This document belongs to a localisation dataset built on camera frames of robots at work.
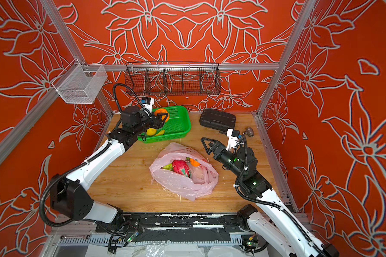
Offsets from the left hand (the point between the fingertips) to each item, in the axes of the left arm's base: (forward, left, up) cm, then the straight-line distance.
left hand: (162, 111), depth 77 cm
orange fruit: (-1, 0, +1) cm, 1 cm away
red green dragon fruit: (-18, -10, -23) cm, 31 cm away
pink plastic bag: (-21, -22, -29) cm, 42 cm away
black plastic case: (+19, -31, -24) cm, 43 cm away
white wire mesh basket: (+21, +52, 0) cm, 56 cm away
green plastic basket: (+18, -4, -29) cm, 34 cm away
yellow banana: (+8, +7, -28) cm, 30 cm away
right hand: (-18, -20, +1) cm, 27 cm away
